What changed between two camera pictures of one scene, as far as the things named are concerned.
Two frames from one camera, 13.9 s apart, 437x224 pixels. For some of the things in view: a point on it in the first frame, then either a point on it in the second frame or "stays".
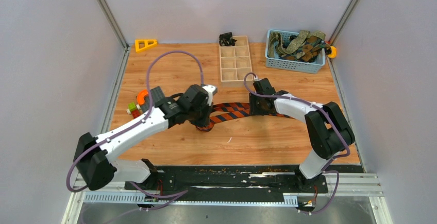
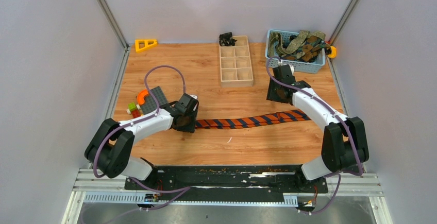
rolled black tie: [227, 39] stays
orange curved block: [140, 96] stays
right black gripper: [253, 110] -> [271, 96]
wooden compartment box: [235, 61] stays
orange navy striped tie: [244, 110] -> [294, 115]
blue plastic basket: [313, 67] stays
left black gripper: [205, 121] -> [191, 127]
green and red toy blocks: [134, 109] stays
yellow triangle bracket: [146, 45] stays
